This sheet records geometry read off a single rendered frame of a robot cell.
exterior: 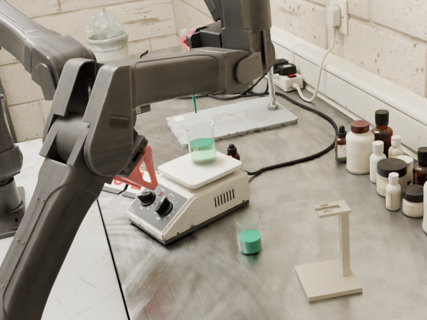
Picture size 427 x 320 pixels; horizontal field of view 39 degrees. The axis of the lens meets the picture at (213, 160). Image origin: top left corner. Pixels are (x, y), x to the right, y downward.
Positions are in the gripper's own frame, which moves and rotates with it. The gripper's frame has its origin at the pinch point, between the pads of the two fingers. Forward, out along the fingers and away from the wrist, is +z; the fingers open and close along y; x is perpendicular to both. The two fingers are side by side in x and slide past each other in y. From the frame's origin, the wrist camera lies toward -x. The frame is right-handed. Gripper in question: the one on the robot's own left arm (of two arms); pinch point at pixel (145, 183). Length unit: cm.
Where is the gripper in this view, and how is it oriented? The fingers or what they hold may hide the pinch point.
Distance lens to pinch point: 103.4
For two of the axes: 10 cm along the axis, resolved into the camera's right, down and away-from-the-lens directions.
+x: -4.7, 7.8, -4.2
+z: 5.0, 6.2, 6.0
